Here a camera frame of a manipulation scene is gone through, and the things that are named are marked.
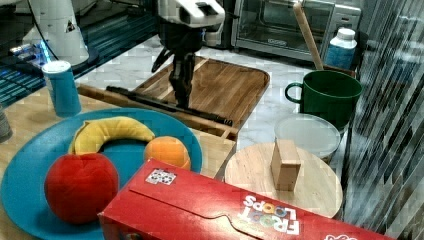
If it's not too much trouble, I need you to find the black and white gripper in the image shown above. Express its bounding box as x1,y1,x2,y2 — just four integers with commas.
156,0,225,109

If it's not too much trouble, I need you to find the wooden drawer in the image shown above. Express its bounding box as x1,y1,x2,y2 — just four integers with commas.
77,84,238,141

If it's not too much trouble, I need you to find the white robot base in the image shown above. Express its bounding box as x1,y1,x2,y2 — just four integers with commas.
9,0,99,73

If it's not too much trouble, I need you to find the wooden cutting board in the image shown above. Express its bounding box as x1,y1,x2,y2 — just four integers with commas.
133,56,271,130

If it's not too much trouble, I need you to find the orange plush fruit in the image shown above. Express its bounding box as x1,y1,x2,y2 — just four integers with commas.
144,136,191,170

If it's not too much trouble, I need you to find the silver toaster oven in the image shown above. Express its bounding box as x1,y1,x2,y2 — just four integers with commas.
232,0,361,61

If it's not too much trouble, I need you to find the yellow plush banana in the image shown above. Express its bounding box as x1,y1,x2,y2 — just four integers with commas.
68,116,155,155

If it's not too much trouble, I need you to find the blue can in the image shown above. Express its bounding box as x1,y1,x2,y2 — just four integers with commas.
42,60,81,118

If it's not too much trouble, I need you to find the red Froot Loops box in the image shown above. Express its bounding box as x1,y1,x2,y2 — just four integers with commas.
99,160,394,240

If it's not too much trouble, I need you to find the glass jar with wooden lid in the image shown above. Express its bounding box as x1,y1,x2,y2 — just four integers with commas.
224,142,343,218

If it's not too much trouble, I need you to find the red plush apple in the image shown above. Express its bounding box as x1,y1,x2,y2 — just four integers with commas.
44,153,119,225

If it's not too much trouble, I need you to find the green mug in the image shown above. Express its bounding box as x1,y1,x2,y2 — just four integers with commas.
285,70,363,130

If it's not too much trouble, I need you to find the white and blue bottle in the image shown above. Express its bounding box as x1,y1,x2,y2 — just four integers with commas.
324,28,357,69

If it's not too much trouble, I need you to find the brown wooden utensil holder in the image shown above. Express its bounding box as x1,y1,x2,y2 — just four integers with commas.
323,65,356,78

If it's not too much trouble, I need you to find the grey cup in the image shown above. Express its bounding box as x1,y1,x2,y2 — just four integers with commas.
0,109,13,143

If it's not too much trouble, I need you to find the blue plate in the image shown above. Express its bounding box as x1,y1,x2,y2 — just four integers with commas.
1,108,202,240

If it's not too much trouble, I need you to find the black drawer handle bar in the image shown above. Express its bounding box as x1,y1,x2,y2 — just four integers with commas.
106,86,233,126

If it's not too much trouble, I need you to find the wooden utensil handle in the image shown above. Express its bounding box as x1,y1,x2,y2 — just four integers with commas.
293,2,323,70

